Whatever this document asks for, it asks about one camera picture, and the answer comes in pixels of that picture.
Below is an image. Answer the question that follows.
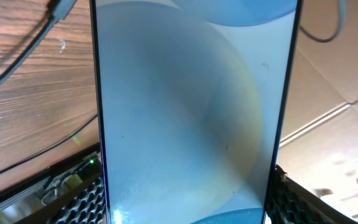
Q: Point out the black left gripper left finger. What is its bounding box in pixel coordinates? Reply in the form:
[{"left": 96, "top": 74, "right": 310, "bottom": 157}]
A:
[{"left": 17, "top": 174, "right": 106, "bottom": 224}]

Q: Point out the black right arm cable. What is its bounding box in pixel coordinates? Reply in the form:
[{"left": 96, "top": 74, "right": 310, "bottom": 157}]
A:
[{"left": 299, "top": 0, "right": 348, "bottom": 44}]

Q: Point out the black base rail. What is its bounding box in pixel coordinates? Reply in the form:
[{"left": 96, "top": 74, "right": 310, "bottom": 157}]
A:
[{"left": 0, "top": 144, "right": 102, "bottom": 223}]

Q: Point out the black USB charging cable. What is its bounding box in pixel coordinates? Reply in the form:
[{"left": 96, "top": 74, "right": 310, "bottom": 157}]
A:
[{"left": 0, "top": 0, "right": 101, "bottom": 184}]

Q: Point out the blue screen smartphone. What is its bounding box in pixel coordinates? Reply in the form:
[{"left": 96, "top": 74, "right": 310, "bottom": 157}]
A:
[{"left": 90, "top": 0, "right": 302, "bottom": 224}]

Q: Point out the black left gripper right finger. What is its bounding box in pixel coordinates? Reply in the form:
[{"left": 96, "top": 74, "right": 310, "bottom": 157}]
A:
[{"left": 266, "top": 166, "right": 357, "bottom": 224}]

